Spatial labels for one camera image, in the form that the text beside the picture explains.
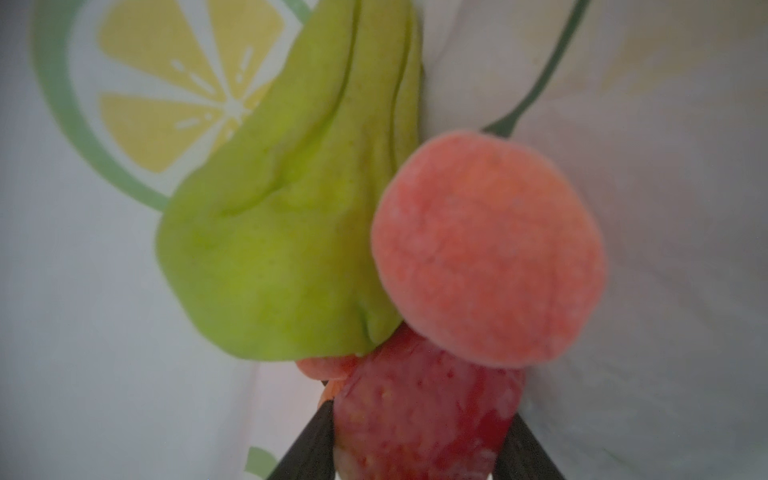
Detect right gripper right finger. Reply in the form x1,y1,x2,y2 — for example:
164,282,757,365
492,414,565,480

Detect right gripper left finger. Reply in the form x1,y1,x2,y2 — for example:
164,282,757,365
268,400,336,480

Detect red fake strawberry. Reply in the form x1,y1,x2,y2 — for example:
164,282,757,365
295,355,360,381
334,325,526,479

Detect white plastic bag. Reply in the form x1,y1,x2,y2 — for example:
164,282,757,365
1,1,767,479

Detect green fake pear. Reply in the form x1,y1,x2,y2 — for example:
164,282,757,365
156,1,422,361

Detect pink fake peach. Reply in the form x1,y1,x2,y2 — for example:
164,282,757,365
371,130,607,368

